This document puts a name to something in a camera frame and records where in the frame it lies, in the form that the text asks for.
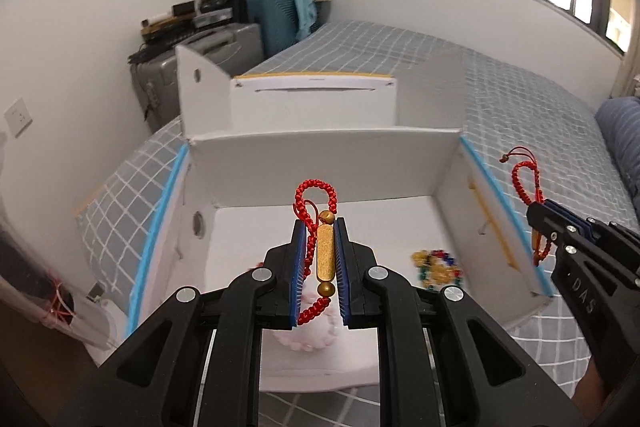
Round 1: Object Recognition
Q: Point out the stack of black electronics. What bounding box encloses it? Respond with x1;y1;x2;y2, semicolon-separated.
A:
140;0;237;46

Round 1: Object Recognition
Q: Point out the yellow amber bracelet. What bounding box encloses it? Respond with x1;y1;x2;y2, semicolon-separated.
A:
425;259;456;288

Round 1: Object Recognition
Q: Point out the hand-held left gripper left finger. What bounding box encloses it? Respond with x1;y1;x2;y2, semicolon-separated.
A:
52;220;309;427

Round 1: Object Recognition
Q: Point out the pink bead bracelet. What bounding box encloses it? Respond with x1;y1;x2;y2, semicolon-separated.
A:
272;282;347;354

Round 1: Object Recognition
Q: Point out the grey suitcase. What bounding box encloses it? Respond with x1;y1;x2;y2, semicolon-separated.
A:
130;22;264;134

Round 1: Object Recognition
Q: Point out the white cardboard box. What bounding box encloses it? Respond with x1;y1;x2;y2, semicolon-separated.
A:
124;44;554;396

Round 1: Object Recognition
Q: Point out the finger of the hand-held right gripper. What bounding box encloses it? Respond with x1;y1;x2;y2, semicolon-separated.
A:
543;200;603;244
525;201;576;259

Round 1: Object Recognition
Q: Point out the teal cloth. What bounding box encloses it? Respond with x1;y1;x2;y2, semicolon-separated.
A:
289;0;319;44

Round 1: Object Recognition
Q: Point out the blue suitcase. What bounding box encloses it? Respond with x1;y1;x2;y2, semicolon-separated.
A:
244;0;302;64

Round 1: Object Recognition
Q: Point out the blue pillow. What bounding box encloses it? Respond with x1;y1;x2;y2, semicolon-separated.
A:
594;96;640;220

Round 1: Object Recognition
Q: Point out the white wall socket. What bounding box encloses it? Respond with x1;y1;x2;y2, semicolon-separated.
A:
4;96;34;138

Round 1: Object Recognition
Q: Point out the multicolour glass bead bracelet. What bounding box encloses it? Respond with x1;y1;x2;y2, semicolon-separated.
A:
410;248;464;291

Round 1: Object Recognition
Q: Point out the red cord bracelet gold charm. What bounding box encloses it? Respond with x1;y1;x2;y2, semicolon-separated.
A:
498;146;552;269
292;178;344;328

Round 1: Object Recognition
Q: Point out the person's right forearm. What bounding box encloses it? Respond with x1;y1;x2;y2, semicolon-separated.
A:
571;354;618;427

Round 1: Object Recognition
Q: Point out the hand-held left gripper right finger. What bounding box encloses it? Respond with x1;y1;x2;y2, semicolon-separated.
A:
333;217;584;427

